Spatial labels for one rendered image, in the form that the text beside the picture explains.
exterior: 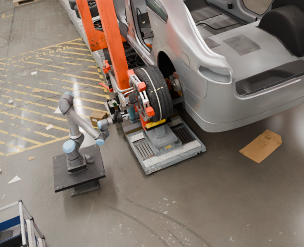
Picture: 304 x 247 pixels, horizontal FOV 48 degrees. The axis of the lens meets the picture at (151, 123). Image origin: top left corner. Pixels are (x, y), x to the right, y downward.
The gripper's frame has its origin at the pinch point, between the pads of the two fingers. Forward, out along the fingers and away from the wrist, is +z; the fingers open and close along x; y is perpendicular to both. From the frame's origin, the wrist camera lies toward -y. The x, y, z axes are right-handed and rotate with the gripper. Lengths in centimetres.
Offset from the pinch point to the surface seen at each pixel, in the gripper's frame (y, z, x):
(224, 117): -16, 77, 84
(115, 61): -37, 11, -60
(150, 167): 75, 7, 20
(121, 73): -18, 15, -60
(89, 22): -21, 18, -253
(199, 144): 75, 78, 15
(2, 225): 0, -146, 93
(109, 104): 26, -8, -70
